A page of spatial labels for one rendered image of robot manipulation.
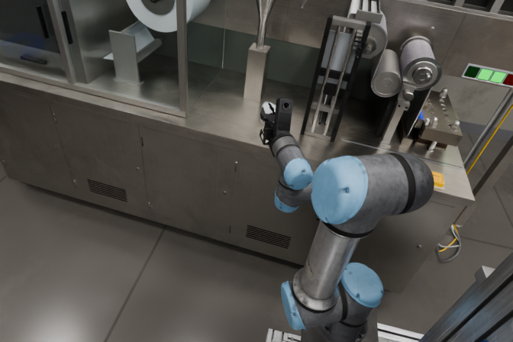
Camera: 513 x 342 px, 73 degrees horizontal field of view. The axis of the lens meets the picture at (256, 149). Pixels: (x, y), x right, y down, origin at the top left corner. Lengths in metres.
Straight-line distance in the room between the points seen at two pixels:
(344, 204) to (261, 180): 1.11
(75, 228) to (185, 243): 0.68
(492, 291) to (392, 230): 1.10
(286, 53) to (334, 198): 1.43
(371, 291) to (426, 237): 0.90
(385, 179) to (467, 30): 1.39
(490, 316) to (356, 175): 0.32
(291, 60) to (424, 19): 0.67
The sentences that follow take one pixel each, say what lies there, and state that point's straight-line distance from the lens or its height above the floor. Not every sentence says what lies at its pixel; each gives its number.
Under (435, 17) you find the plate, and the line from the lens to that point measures 1.90.
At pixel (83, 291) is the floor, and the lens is 2.19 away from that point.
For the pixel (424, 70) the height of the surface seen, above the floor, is 1.28.
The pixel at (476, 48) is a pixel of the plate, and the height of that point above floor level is 1.30.
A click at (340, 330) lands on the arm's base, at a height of 0.88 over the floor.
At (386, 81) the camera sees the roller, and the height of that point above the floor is 1.19.
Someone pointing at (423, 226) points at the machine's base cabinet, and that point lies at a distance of 1.79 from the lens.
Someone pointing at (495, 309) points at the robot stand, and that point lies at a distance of 0.74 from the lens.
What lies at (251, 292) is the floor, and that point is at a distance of 2.10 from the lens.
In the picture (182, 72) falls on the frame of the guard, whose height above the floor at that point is 1.13.
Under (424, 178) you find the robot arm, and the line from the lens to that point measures 0.68.
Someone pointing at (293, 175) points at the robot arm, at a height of 1.24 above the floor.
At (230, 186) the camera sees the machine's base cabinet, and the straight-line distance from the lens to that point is 1.77.
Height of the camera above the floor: 1.84
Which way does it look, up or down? 39 degrees down
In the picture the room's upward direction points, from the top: 8 degrees clockwise
